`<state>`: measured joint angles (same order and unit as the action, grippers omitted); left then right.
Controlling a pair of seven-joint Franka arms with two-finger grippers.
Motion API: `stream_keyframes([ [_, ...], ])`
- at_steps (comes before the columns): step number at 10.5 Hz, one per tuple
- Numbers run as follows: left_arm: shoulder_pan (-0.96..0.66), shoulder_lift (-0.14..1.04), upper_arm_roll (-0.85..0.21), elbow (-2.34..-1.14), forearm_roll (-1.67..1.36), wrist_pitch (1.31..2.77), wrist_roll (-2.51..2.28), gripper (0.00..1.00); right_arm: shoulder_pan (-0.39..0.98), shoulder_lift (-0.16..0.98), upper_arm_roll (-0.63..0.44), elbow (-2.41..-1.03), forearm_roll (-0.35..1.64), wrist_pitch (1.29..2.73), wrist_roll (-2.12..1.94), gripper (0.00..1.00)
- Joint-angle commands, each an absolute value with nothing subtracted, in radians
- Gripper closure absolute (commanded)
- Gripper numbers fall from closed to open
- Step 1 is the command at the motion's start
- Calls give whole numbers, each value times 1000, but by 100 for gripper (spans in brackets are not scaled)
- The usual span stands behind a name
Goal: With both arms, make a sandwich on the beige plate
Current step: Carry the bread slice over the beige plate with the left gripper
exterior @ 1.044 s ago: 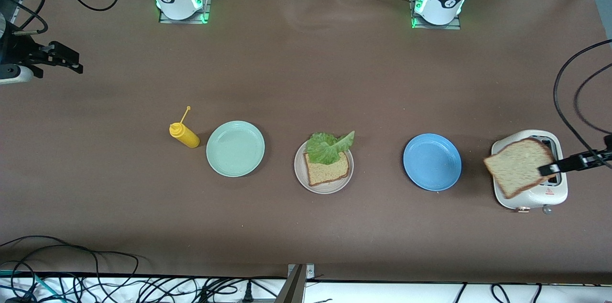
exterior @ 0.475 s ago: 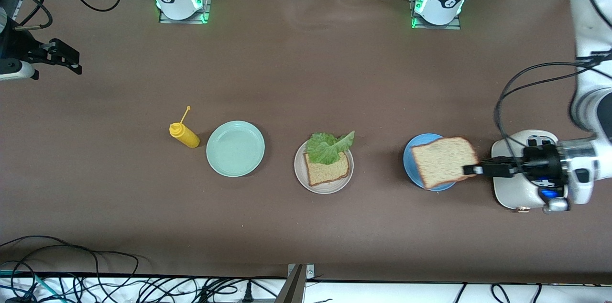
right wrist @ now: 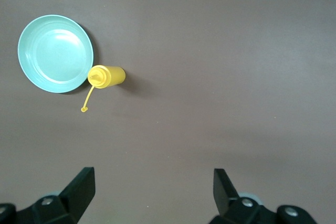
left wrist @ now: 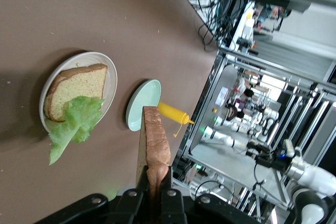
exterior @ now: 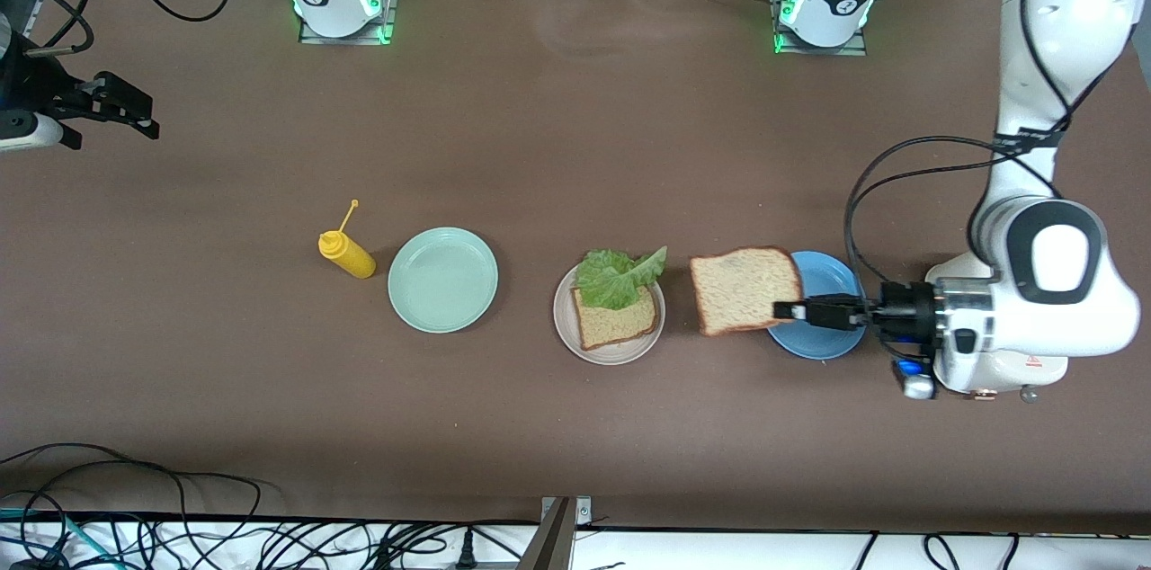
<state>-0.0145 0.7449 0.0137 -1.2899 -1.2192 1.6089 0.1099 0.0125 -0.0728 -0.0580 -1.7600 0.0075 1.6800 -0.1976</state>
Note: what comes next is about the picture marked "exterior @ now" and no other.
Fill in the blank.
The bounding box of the dark-crust bread slice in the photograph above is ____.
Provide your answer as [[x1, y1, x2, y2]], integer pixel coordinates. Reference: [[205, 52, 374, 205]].
[[689, 246, 804, 338]]

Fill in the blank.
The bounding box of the yellow mustard squeeze bottle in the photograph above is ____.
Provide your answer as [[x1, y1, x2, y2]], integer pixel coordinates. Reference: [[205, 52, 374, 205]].
[[318, 200, 378, 280]]

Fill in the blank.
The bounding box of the mint green plate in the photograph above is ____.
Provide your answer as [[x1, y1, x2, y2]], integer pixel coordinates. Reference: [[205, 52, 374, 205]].
[[388, 227, 499, 334]]

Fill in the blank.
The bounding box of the light brown bread slice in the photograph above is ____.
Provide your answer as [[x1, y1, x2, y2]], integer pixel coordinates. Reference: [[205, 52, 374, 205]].
[[570, 282, 660, 352]]

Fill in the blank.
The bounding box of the black floor cable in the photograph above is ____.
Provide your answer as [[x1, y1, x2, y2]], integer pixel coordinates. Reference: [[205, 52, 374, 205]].
[[0, 442, 190, 553], [18, 462, 262, 553], [923, 534, 963, 570]]

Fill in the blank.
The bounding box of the white two-slot toaster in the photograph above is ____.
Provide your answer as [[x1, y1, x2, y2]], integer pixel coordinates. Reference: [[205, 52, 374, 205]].
[[926, 251, 1070, 403]]

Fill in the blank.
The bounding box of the blue plate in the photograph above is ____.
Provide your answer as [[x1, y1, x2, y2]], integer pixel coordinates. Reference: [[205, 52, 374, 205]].
[[767, 250, 870, 361]]

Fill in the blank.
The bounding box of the grey metal post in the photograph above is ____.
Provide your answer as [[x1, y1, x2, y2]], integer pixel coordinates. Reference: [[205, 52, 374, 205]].
[[517, 495, 594, 570]]

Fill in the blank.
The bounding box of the green lettuce leaf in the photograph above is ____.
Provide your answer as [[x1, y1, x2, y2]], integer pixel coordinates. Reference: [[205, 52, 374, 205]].
[[574, 245, 669, 312]]

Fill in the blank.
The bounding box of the beige plate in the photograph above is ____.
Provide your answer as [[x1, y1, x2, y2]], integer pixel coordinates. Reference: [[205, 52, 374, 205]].
[[553, 260, 667, 366]]

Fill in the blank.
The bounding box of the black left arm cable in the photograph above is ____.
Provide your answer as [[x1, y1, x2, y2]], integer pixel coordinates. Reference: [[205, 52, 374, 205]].
[[843, 0, 1151, 346]]

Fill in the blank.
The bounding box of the teal cable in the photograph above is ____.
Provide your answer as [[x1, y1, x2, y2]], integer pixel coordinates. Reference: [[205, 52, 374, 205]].
[[0, 507, 118, 570]]

